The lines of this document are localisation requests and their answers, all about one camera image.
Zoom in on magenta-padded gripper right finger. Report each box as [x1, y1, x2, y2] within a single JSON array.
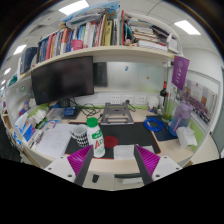
[[133, 145, 183, 186]]

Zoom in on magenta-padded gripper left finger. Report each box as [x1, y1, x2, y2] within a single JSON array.
[[44, 145, 95, 187]]

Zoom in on white bottle with green cap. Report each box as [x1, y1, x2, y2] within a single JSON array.
[[85, 117, 106, 159]]

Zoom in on purple translucent water jug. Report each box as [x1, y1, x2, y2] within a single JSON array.
[[168, 102, 194, 137]]

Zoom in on white paper notebook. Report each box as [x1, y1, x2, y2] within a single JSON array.
[[34, 123, 78, 160]]

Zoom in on dark blue mouse pad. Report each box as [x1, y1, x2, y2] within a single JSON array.
[[145, 114, 178, 142]]

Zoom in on black white checkered mug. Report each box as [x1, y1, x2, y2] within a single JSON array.
[[69, 124, 90, 148]]

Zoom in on white tissue pack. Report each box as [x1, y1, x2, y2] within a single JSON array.
[[175, 126, 198, 149]]

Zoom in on small white paper note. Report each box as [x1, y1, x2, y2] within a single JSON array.
[[113, 144, 135, 160]]

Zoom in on black desk mat red edge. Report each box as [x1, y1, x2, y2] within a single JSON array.
[[64, 121, 162, 160]]

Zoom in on blue tissue box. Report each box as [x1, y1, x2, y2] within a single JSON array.
[[14, 113, 37, 142]]

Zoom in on clear plastic box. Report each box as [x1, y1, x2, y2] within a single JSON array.
[[46, 107, 65, 121]]

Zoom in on white crumpled tissue pile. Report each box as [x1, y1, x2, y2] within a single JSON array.
[[31, 109, 48, 124]]

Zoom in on small blue box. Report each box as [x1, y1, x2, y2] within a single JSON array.
[[63, 106, 78, 118]]

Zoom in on flat round red coaster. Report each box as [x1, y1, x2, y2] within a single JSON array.
[[103, 135, 119, 149]]

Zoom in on white jar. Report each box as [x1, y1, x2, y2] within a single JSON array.
[[148, 96, 160, 112]]

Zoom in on dark wine bottle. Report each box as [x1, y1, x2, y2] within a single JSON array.
[[159, 80, 169, 111]]

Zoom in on grey metal laptop stand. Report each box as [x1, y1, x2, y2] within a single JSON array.
[[99, 102, 135, 126]]

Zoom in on black computer monitor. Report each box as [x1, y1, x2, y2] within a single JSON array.
[[30, 55, 95, 108]]

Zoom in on purple hanging banner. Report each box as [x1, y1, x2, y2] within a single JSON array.
[[171, 55, 191, 91]]

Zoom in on coiled blue cable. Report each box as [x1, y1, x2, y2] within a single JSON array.
[[143, 117, 165, 132]]

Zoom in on black cables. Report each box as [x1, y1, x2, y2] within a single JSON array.
[[69, 98, 103, 118]]

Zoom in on white wall socket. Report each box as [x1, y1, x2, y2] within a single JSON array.
[[136, 94, 148, 105], [123, 94, 134, 105], [109, 94, 122, 105]]

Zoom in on wall photo poster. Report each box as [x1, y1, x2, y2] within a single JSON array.
[[181, 79, 215, 126]]

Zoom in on wall shelf with books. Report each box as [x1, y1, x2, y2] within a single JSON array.
[[13, 1, 191, 84]]

